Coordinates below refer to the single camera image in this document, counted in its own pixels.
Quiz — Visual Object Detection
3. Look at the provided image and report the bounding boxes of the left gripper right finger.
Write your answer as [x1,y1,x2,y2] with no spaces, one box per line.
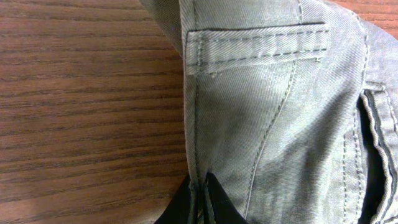
[205,173,247,224]

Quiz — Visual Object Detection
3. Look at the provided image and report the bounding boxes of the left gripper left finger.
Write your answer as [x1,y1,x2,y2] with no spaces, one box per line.
[154,175,195,224]

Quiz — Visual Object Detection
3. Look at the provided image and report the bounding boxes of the grey shorts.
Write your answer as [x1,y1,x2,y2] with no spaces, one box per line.
[143,0,397,224]

